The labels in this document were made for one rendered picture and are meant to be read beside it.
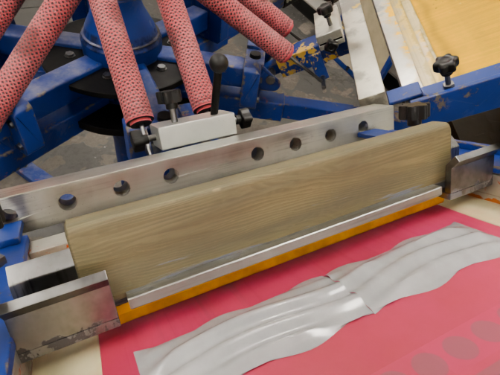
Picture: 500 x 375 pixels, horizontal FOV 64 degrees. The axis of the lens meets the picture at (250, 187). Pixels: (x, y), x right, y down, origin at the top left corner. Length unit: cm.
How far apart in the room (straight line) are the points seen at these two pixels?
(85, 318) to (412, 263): 29
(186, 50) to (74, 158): 160
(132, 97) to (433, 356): 59
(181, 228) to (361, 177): 19
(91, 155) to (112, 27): 156
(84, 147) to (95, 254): 204
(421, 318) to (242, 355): 14
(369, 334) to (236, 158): 35
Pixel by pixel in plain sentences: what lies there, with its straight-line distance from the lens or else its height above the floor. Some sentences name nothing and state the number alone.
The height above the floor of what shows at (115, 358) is 123.
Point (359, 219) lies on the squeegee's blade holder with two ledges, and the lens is 42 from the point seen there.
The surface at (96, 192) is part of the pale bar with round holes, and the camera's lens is 56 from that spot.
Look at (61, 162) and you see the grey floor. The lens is 231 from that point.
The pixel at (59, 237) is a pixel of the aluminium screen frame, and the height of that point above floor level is 115.
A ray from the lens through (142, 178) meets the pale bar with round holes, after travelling 56.
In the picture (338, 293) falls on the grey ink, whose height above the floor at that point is 125.
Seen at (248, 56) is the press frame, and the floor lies 104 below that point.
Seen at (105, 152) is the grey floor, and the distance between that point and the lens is 231.
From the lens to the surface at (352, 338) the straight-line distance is 33.
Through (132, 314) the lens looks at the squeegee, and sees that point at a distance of 37.
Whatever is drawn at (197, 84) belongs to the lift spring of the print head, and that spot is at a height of 114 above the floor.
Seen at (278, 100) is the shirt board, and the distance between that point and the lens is 112.
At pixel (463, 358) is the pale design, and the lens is 32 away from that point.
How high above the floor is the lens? 156
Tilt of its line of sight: 47 degrees down
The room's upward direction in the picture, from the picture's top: 10 degrees clockwise
